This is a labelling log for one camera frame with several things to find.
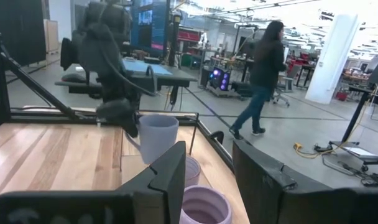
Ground blue desk pad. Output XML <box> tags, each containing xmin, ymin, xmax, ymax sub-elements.
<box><xmin>122</xmin><ymin>58</ymin><xmax>173</xmax><ymax>77</ymax></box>

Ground computer tower purple lights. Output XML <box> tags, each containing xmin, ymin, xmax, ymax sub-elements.
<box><xmin>207</xmin><ymin>67</ymin><xmax>231</xmax><ymax>91</ymax></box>

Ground office chair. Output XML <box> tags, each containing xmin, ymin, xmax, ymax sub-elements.
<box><xmin>272</xmin><ymin>64</ymin><xmax>298</xmax><ymax>108</ymax></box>

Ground yellow floor cable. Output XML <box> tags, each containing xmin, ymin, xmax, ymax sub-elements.
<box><xmin>293</xmin><ymin>72</ymin><xmax>378</xmax><ymax>160</ymax></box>

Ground black aluminium table frame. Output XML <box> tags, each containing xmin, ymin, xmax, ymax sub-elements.
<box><xmin>0</xmin><ymin>0</ymin><xmax>236</xmax><ymax>164</ymax></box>

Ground white building column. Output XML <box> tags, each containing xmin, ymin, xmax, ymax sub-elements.
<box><xmin>305</xmin><ymin>12</ymin><xmax>362</xmax><ymax>105</ymax></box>

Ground person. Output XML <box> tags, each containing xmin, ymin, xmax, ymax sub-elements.
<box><xmin>228</xmin><ymin>20</ymin><xmax>288</xmax><ymax>140</ymax></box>

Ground large computer monitor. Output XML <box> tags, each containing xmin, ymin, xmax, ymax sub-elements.
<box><xmin>130</xmin><ymin>0</ymin><xmax>171</xmax><ymax>58</ymax></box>

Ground blue-grey mug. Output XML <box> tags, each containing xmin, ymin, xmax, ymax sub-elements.
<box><xmin>125</xmin><ymin>114</ymin><xmax>180</xmax><ymax>165</ymax></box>

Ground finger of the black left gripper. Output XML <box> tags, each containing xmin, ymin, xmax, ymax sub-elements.
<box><xmin>124</xmin><ymin>118</ymin><xmax>140</xmax><ymax>139</ymax></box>

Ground black computer mouse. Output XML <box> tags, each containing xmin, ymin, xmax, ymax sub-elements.
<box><xmin>61</xmin><ymin>73</ymin><xmax>88</xmax><ymax>83</ymax></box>

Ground pale purple ribbed mug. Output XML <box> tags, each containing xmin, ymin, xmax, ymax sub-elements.
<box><xmin>178</xmin><ymin>185</ymin><xmax>233</xmax><ymax>224</ymax></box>

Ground black partition panel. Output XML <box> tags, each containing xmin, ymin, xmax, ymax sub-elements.
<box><xmin>0</xmin><ymin>0</ymin><xmax>47</xmax><ymax>68</ymax></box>

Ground purple and white mug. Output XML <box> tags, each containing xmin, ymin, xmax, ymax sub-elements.
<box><xmin>185</xmin><ymin>155</ymin><xmax>202</xmax><ymax>188</ymax></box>

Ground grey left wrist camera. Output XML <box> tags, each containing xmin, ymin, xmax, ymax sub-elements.
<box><xmin>78</xmin><ymin>23</ymin><xmax>124</xmax><ymax>78</ymax></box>

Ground red tool cart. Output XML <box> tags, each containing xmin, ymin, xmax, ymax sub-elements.
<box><xmin>177</xmin><ymin>26</ymin><xmax>203</xmax><ymax>43</ymax></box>

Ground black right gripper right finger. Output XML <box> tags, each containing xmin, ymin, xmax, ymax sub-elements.
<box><xmin>232</xmin><ymin>139</ymin><xmax>302</xmax><ymax>224</ymax></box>

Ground grey desk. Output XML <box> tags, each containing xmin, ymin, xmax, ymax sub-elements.
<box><xmin>54</xmin><ymin>58</ymin><xmax>198</xmax><ymax>108</ymax></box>

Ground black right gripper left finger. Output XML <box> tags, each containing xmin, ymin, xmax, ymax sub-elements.
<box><xmin>116</xmin><ymin>141</ymin><xmax>187</xmax><ymax>224</ymax></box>

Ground tan box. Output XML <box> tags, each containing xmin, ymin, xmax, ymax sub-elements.
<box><xmin>43</xmin><ymin>19</ymin><xmax>60</xmax><ymax>54</ymax></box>

